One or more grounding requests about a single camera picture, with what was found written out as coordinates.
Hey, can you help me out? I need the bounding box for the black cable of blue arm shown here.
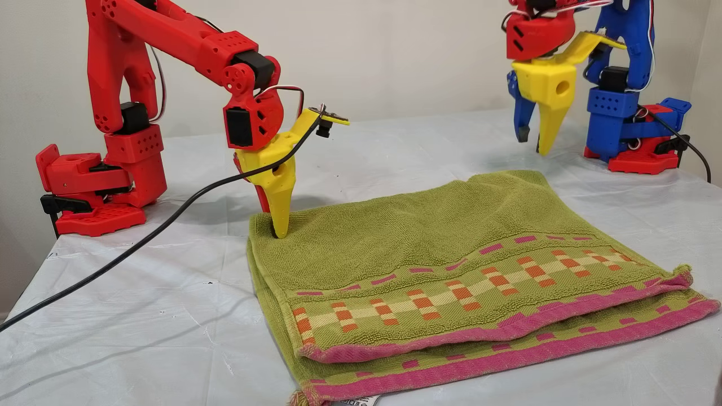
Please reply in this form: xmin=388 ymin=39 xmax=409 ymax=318
xmin=637 ymin=104 xmax=712 ymax=184

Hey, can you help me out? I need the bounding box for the pale blue table cover sheet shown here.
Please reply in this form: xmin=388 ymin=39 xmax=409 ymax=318
xmin=0 ymin=107 xmax=722 ymax=406

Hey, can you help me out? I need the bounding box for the black cable of red arm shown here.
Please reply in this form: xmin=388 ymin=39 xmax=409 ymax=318
xmin=0 ymin=116 xmax=322 ymax=333

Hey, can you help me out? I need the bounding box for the camera on red arm gripper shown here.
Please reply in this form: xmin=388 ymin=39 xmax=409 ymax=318
xmin=315 ymin=103 xmax=333 ymax=139

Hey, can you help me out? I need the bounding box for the green towel with pink border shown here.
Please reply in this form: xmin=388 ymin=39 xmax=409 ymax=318
xmin=246 ymin=169 xmax=721 ymax=406

